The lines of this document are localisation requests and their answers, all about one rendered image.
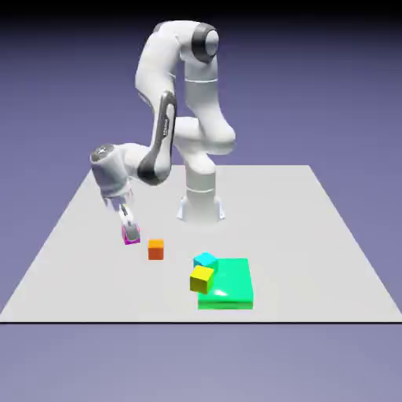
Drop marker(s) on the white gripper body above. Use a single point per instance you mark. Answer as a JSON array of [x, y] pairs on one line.
[[124, 213]]

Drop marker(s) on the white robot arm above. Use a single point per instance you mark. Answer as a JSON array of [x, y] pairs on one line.
[[201, 103]]

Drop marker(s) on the small magenta cube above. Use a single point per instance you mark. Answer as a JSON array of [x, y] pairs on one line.
[[125, 236]]

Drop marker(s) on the large green box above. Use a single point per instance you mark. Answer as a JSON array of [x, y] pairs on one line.
[[232, 282]]

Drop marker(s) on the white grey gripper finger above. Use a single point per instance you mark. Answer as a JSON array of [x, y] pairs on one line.
[[133, 232]]

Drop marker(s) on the small cyan cube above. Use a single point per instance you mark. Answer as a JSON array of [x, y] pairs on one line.
[[205, 260]]

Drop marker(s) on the small orange cube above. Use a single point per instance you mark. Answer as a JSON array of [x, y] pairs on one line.
[[155, 250]]

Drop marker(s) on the small yellow cube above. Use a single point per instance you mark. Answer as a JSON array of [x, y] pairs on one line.
[[201, 278]]

